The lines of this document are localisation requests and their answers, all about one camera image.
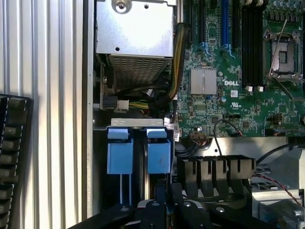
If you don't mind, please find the black RAM slot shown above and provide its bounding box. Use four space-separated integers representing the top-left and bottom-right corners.
253 0 259 88
248 0 254 93
242 0 249 88
258 0 264 93

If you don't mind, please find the black expansion slot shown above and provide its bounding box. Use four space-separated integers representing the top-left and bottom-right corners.
197 0 211 57
189 0 195 44
232 0 241 48

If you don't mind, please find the blue expansion slot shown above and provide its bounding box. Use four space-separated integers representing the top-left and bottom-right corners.
220 0 233 58

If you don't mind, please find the black plastic slotted fan shroud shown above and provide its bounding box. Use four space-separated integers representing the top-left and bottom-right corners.
177 154 257 199

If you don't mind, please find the silver metal drive cage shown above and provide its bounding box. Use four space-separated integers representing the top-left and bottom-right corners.
250 147 305 229

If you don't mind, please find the white plastic power connector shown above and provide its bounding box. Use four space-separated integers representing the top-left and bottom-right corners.
113 99 131 113

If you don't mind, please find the open silver PC case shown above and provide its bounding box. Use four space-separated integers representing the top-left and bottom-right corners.
81 0 305 229

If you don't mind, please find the green Dell motherboard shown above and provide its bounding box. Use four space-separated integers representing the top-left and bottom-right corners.
175 0 305 145

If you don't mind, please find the silver finned chipset heatsink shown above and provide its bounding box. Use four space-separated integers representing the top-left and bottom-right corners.
190 67 218 95

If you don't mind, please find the black keyboard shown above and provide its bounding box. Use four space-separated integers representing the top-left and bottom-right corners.
0 94 34 229

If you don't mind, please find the silver perforated power supply box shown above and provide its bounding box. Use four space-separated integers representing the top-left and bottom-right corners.
94 0 177 93

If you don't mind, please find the thin metal locking lever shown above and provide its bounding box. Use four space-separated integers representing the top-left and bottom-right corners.
267 22 291 79

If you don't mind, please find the wire with white labels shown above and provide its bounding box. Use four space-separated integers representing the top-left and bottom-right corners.
163 116 182 142

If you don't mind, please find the thin black looped wire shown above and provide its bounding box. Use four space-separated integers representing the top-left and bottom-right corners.
213 117 244 156

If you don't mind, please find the silver disk bay bracket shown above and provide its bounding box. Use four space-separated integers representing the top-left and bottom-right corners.
110 117 164 127

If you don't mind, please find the red and black twisted wire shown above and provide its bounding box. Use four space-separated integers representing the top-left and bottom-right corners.
252 171 305 206

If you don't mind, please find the black round cable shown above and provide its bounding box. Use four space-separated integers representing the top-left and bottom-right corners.
255 142 305 163

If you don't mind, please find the black yellow braided cable bundle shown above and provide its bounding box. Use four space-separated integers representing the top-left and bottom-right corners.
154 22 193 111

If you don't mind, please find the CPU socket with metal frame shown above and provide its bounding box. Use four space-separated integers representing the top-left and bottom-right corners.
263 28 305 83

